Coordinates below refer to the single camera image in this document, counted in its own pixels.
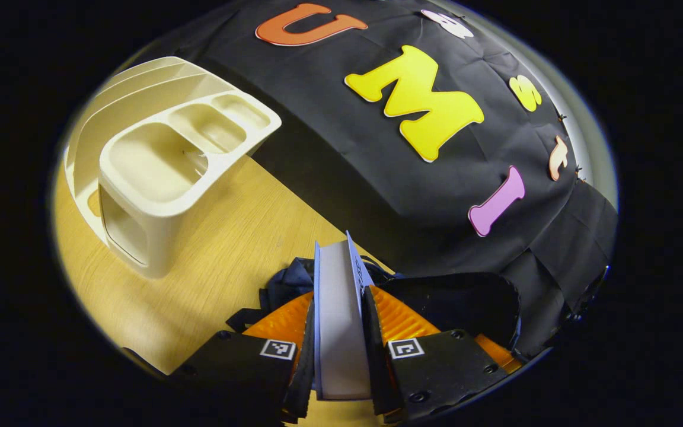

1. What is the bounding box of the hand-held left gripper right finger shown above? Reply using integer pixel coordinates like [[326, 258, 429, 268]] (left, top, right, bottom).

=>
[[362, 285, 509, 424]]

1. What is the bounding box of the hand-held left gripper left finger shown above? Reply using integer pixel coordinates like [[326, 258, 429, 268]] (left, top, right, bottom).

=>
[[175, 291, 317, 425]]

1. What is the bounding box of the blue schoolbag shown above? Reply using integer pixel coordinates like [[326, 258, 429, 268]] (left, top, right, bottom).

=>
[[226, 256, 523, 368]]

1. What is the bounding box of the blue-grey book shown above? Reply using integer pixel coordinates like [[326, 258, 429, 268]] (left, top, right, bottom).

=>
[[313, 231, 375, 401]]

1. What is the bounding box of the cream plastic bookshelf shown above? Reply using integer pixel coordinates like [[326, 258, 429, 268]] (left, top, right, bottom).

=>
[[64, 56, 283, 279]]

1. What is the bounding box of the black backdrop cloth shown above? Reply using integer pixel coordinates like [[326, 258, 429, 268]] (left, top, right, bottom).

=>
[[110, 0, 620, 362]]

